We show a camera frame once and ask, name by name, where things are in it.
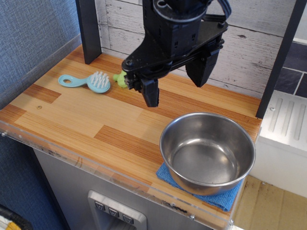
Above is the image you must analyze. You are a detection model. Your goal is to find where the black left frame post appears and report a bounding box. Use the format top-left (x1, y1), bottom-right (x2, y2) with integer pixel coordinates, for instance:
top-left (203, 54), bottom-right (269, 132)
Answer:
top-left (75, 0), bottom-right (102, 64)

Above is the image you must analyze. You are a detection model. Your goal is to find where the blue cloth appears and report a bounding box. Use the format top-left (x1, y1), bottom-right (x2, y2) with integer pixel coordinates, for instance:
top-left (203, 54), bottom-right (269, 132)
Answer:
top-left (156, 163), bottom-right (242, 212)

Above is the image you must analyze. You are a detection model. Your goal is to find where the green toy broccoli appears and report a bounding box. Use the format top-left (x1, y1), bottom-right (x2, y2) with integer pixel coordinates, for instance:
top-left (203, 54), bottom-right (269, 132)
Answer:
top-left (113, 70), bottom-right (127, 88)

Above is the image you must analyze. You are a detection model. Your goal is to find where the grey cabinet with buttons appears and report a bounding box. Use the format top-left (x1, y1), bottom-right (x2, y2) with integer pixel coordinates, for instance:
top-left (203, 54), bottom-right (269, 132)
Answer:
top-left (32, 148), bottom-right (216, 230)

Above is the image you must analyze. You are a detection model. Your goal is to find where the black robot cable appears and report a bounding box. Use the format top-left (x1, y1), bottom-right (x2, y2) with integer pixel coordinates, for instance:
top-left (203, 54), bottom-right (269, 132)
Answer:
top-left (205, 0), bottom-right (233, 23)

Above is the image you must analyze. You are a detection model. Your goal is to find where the yellow black object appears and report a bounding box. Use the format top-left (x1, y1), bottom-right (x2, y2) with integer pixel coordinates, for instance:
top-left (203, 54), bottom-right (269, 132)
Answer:
top-left (0, 205), bottom-right (33, 230)

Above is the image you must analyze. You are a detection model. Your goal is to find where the stainless steel pot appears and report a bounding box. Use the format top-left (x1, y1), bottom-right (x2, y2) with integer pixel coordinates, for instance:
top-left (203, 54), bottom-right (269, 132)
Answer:
top-left (159, 112), bottom-right (256, 196)

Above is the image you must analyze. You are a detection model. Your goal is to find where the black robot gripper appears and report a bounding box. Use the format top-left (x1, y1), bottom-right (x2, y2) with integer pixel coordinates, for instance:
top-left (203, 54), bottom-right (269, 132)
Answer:
top-left (122, 0), bottom-right (229, 107)

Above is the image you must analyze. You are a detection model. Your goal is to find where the white ribbed box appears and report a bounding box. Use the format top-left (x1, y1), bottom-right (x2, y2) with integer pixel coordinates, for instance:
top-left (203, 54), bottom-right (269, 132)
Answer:
top-left (250, 91), bottom-right (307, 197)

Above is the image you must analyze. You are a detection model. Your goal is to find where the light blue toy brush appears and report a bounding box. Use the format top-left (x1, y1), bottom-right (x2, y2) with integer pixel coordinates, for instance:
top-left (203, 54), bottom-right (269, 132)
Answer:
top-left (58, 71), bottom-right (111, 93)

